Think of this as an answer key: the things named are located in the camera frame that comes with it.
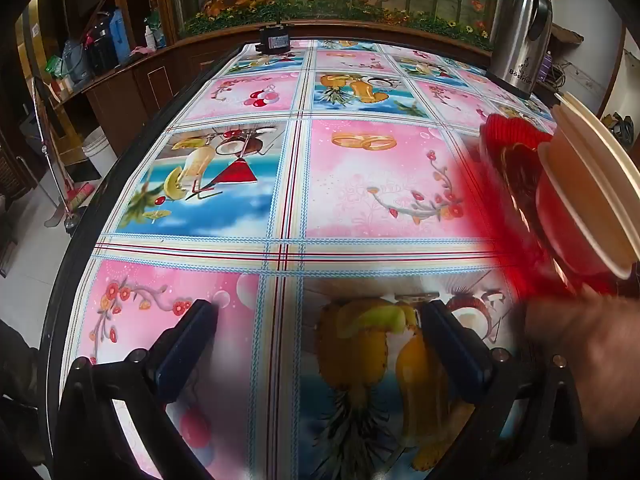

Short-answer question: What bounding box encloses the black kettle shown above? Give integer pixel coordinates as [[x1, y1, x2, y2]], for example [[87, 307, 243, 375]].
[[82, 12, 119, 74]]

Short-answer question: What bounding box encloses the blue water jug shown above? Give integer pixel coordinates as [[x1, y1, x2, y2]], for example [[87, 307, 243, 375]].
[[107, 7, 132, 57]]

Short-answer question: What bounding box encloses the white bucket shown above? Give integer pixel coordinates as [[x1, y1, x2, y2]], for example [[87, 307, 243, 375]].
[[81, 127, 119, 177]]

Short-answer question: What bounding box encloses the small black device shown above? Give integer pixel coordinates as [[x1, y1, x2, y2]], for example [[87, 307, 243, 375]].
[[255, 24, 294, 56]]

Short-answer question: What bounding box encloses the white foam bowl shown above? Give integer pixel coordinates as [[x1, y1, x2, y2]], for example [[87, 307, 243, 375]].
[[535, 141, 637, 282]]

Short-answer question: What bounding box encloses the pink broom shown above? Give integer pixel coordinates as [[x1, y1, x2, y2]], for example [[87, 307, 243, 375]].
[[47, 110, 96, 212]]

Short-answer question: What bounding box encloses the black cable bundle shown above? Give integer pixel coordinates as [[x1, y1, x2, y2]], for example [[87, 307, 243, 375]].
[[551, 60, 576, 88]]

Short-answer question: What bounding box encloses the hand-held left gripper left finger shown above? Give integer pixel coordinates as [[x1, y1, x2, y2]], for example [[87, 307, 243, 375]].
[[52, 299, 219, 480]]

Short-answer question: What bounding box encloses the stainless steel thermos flask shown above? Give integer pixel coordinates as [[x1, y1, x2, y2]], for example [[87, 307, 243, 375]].
[[487, 0, 554, 101]]

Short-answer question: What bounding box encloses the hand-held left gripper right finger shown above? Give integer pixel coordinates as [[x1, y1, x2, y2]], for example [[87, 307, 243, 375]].
[[419, 300, 596, 480]]

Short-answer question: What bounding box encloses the small red gold-rimmed plate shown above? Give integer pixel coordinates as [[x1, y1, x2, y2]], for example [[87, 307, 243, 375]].
[[492, 141, 545, 241]]

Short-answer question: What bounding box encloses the large red glass plate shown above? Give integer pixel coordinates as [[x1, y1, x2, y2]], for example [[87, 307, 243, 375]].
[[457, 112, 621, 311]]

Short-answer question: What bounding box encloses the person's right hand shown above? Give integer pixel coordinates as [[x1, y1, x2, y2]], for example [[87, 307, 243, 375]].
[[520, 287, 640, 461]]

